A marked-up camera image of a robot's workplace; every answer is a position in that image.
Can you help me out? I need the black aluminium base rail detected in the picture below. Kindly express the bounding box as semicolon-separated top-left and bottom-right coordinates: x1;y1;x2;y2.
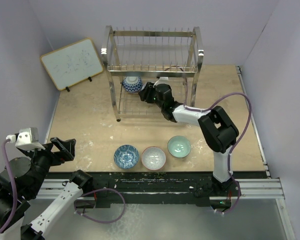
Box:
39;170;283;208

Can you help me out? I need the blue patterned bowl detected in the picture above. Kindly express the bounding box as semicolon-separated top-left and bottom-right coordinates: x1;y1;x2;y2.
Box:
113;144;140;169

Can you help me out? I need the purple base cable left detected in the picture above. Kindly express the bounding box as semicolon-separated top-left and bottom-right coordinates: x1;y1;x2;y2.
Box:
73;187;126;224

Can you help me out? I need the white red rimmed bowl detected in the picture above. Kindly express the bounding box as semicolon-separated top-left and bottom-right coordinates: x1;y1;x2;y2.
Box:
141;146;167;171

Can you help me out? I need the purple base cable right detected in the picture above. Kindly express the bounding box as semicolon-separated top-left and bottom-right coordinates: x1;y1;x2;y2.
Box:
213;174;243;215

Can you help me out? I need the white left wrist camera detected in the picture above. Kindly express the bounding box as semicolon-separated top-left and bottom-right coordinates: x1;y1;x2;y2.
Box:
6;127;45;151

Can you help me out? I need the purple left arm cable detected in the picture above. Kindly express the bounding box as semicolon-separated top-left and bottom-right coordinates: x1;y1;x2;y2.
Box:
0;141;18;238

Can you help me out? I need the small whiteboard yellow frame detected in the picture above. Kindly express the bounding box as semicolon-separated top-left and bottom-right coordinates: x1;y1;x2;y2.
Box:
40;38;104;91

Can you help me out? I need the light green celadon bowl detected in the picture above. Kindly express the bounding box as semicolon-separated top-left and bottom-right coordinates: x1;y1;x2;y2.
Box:
167;135;191;158

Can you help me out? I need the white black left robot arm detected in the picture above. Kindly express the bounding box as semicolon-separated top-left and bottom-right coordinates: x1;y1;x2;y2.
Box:
0;137;93;240

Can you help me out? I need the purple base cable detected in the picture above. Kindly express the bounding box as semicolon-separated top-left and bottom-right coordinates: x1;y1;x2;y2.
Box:
213;174;243;215
73;187;126;224

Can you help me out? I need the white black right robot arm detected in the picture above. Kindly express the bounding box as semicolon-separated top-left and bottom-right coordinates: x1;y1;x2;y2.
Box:
138;82;239;196

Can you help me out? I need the red zigzag patterned bowl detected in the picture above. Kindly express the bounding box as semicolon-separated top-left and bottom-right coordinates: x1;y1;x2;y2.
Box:
122;76;143;93

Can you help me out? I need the stainless steel dish rack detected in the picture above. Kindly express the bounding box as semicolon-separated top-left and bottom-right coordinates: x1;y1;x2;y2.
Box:
100;25;205;122

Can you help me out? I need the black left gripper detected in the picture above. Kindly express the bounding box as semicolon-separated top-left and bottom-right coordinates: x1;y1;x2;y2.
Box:
21;136;75;196

